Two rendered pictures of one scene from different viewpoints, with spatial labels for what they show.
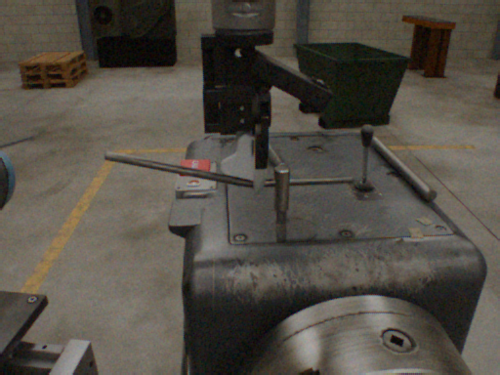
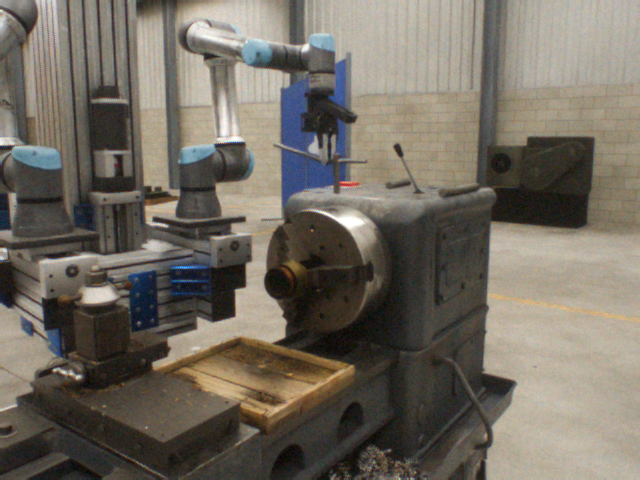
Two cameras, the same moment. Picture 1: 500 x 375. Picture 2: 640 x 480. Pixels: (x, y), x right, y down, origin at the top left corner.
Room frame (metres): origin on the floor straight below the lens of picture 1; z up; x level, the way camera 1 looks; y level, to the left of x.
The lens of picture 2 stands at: (-0.74, -1.05, 1.40)
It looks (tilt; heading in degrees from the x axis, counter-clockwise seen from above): 9 degrees down; 40
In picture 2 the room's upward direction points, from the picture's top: straight up
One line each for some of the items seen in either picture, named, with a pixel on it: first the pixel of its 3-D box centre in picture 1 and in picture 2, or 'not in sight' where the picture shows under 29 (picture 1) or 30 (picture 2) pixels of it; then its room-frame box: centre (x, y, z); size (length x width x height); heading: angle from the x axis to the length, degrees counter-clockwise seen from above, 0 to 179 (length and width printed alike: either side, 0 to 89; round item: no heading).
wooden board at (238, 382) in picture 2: not in sight; (251, 376); (0.08, -0.17, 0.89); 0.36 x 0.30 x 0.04; 94
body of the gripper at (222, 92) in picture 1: (238, 82); (319, 112); (0.53, 0.01, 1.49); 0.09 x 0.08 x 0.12; 94
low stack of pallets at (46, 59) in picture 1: (56, 68); not in sight; (7.70, 3.49, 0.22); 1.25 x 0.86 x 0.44; 5
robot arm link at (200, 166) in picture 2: not in sight; (199, 165); (0.43, 0.44, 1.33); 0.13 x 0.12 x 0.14; 177
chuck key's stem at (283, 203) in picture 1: (281, 205); (336, 173); (0.54, -0.04, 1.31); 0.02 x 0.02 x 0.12; 4
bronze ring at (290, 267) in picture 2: not in sight; (288, 280); (0.21, -0.16, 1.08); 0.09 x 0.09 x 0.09; 4
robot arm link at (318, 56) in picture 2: not in sight; (321, 55); (0.53, 0.01, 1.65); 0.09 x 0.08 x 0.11; 87
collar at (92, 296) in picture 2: not in sight; (97, 292); (-0.24, -0.11, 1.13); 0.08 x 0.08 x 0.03
